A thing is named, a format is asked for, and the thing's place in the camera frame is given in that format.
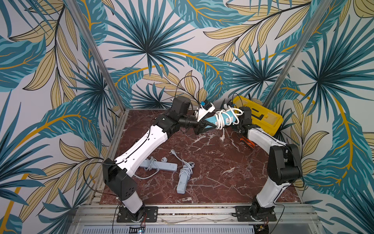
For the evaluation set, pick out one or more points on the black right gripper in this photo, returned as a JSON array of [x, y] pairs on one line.
[[238, 126]]

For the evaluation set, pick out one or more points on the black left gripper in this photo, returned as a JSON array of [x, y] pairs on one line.
[[202, 125]]

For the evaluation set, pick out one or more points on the teal power strip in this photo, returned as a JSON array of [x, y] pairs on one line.
[[223, 118]]

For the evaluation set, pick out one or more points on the grey power strip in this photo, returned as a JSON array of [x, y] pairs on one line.
[[158, 165], [184, 177]]

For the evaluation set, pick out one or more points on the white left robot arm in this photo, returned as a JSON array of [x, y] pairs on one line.
[[118, 173]]

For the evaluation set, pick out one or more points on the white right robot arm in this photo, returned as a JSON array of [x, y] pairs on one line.
[[283, 168]]

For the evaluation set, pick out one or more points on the yellow black toolbox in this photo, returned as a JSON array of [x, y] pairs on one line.
[[268, 120]]

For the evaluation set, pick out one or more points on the orange handled pliers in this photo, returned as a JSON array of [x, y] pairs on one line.
[[248, 142]]

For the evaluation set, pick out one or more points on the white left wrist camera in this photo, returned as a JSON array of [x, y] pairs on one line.
[[204, 108]]

